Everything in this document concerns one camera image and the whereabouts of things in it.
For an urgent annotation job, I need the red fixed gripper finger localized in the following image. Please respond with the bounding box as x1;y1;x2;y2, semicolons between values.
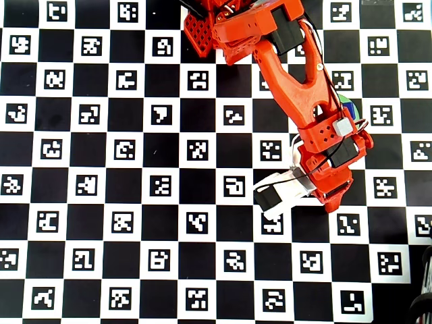
322;184;352;214

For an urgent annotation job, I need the red gripper body black motor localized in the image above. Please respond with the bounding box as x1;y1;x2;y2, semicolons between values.
299;132;375;204

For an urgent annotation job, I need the red perforated robot base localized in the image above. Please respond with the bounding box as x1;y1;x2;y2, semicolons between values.
184;13;217;57

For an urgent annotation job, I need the black tripod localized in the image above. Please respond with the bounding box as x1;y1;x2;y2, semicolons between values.
409;244;432;324

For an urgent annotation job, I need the black white marker checkerboard mat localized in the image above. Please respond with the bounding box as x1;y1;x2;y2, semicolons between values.
0;0;432;321

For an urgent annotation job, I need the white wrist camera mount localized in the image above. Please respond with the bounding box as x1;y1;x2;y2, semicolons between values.
252;170;320;220

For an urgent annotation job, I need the green flat ring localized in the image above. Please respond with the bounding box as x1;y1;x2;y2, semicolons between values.
338;94;367;169

